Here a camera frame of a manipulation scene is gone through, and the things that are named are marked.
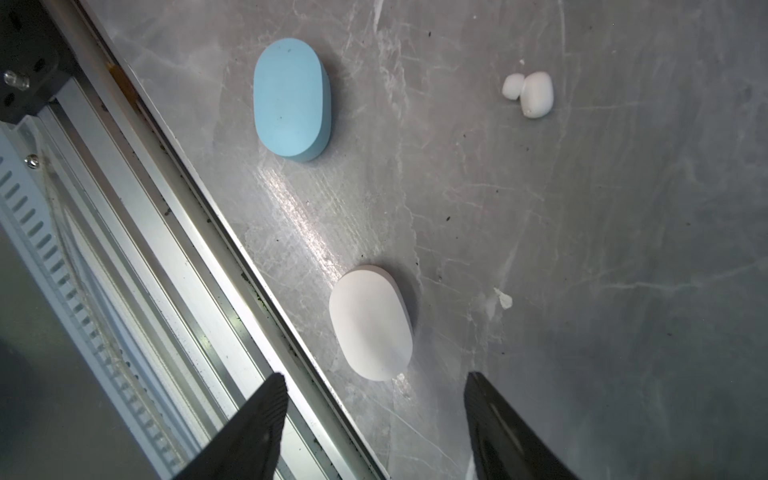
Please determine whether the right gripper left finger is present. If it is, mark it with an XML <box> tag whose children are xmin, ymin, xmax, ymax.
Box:
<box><xmin>176</xmin><ymin>373</ymin><xmax>289</xmax><ymax>479</ymax></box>

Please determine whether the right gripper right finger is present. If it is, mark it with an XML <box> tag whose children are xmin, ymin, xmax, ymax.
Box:
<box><xmin>463</xmin><ymin>371</ymin><xmax>577</xmax><ymax>480</ymax></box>

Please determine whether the white earbud case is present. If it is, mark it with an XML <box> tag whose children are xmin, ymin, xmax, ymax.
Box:
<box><xmin>329</xmin><ymin>265</ymin><xmax>413</xmax><ymax>382</ymax></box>

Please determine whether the blue earbud case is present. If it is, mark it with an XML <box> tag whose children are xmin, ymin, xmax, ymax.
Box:
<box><xmin>253</xmin><ymin>38</ymin><xmax>332</xmax><ymax>163</ymax></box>

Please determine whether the white vent grille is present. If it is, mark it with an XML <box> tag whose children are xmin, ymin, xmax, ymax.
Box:
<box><xmin>1</xmin><ymin>144</ymin><xmax>189</xmax><ymax>479</ymax></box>

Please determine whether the white earbud centre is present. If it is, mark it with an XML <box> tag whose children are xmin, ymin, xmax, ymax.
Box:
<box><xmin>501</xmin><ymin>71</ymin><xmax>554</xmax><ymax>119</ymax></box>

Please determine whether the aluminium front rail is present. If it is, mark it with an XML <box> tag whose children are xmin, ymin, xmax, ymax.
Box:
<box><xmin>1</xmin><ymin>1</ymin><xmax>384</xmax><ymax>479</ymax></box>

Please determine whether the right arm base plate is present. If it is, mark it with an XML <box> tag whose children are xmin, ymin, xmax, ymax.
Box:
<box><xmin>1</xmin><ymin>1</ymin><xmax>76</xmax><ymax>125</ymax></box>

